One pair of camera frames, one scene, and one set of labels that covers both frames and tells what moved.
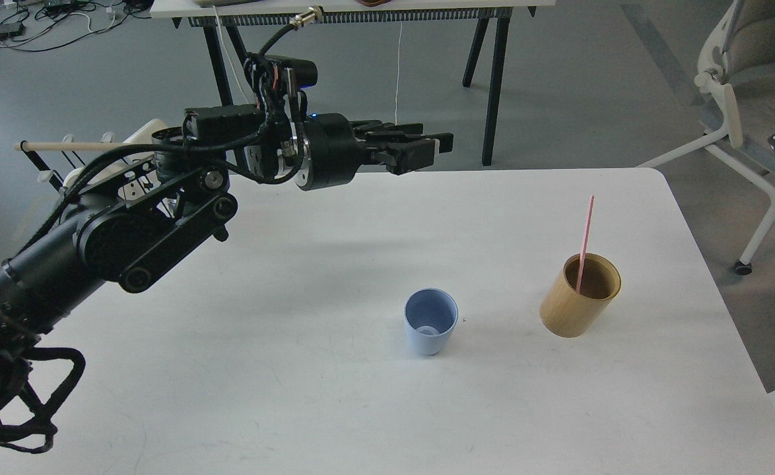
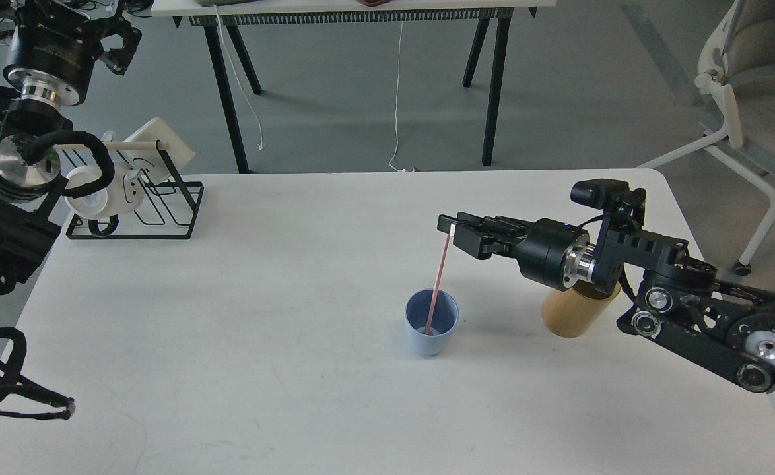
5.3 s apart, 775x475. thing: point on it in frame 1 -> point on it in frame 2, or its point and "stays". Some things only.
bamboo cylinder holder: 567,313 stays
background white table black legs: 223,20 stays
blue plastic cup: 432,315 stays
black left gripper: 336,150 -> 53,53
